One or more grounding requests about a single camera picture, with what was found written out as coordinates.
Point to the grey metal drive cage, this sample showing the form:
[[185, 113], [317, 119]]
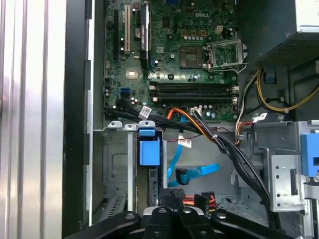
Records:
[[284, 174]]

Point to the round coin battery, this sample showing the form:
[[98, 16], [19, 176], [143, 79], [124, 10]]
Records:
[[137, 33]]

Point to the black RAM slot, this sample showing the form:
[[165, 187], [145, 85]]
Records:
[[194, 94], [194, 99], [194, 89], [194, 85]]

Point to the grey power supply unit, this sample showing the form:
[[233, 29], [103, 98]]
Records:
[[264, 30]]

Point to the white expansion slot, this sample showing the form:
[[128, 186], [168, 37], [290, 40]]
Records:
[[127, 30]]

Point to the CPU socket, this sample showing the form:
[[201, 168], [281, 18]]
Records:
[[190, 57]]

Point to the blue plastic drive latch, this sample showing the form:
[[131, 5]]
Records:
[[310, 154]]

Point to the black graphics card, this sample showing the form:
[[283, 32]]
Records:
[[145, 35]]

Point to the grey metal disk bay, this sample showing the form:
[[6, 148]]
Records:
[[117, 161]]

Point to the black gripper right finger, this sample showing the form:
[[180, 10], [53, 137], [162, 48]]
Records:
[[192, 224]]

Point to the blue motherboard port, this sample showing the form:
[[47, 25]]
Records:
[[125, 92]]

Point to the black open PC case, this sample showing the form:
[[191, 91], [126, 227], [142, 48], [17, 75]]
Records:
[[74, 99]]

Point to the hard disk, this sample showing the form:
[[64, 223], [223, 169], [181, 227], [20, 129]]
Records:
[[149, 154]]

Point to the green motherboard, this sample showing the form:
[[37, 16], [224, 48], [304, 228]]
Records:
[[164, 30]]

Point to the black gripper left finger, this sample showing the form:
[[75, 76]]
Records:
[[154, 224]]

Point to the black expansion slot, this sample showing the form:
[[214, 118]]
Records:
[[116, 37]]

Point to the metal socket cover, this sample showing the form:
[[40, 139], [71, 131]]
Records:
[[240, 53]]

